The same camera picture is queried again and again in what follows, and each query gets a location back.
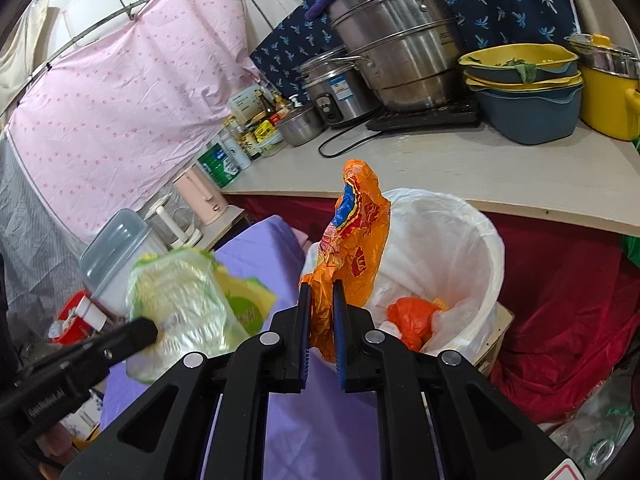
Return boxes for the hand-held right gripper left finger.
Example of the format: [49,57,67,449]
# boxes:
[60,282,312,480]

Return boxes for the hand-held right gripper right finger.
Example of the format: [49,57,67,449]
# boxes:
[332,280,586,480]

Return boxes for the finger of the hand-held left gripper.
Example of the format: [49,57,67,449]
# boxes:
[17,317,159,386]

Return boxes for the clear green yellow bag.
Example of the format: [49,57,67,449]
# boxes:
[125,247,278,386]

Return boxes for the orange plastic bag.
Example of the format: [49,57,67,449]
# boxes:
[386,296,439,352]

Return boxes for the orange snack bag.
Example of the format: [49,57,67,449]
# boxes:
[299,159,392,363]

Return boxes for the white bin with plastic liner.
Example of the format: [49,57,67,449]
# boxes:
[300,188,506,366]

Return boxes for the person's left hand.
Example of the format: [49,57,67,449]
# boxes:
[36,427,79,467]

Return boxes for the red plastic tub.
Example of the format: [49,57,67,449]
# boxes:
[47,290,108,346]

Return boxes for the grey plastic container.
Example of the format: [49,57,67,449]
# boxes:
[79,208,171,318]

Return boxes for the purple bed sheet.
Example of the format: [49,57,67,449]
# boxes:
[102,215,446,480]

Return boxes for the white blender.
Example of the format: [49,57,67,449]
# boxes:
[144,194,202,251]

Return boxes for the grey striped cloth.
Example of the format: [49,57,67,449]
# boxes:
[0,130,96,331]

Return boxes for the pink kettle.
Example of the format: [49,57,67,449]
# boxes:
[172,165,228,228]

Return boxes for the cardboard box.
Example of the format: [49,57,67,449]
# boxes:
[470,305,516,377]

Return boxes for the green white can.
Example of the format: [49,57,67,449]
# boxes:
[196,142,242,190]

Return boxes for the white blue bottle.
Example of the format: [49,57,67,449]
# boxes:
[220,127,253,171]

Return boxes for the small steel bowl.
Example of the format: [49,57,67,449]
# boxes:
[275,105,326,148]

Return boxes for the cluster of condiment bottles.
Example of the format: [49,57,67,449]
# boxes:
[222,85,296,161]

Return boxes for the red cloth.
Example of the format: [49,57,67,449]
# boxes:
[222,192,640,423]

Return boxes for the pink dotted curtain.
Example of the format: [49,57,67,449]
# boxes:
[7,0,263,241]

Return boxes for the black induction cooker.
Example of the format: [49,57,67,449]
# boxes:
[365,95,483,133]

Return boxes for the white carton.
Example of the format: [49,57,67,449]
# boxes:
[227,87,266,121]

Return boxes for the steel rice cooker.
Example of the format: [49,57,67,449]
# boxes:
[299,47,381,127]

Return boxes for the clear plastic bottle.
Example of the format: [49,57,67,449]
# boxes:
[547,375,633,471]

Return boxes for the large blue yellow basin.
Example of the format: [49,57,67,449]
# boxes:
[464,70,585,146]

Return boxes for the large steel steamer pot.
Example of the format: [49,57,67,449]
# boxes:
[325,0,471,113]

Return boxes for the green cloth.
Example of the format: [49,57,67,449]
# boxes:
[620,235,640,271]

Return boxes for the cream cloth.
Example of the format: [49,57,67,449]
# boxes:
[0,0,66,106]

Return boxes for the green vegetable leaves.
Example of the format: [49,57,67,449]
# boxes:
[495,57,538,84]

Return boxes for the small blue yellow basin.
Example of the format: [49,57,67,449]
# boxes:
[458,45,580,83]

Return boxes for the navy printed cloth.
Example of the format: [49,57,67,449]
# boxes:
[250,0,583,103]

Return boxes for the black power cable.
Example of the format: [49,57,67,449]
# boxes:
[318,127,386,159]

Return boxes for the yellow pot with handle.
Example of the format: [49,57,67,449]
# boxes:
[565,33,640,142]

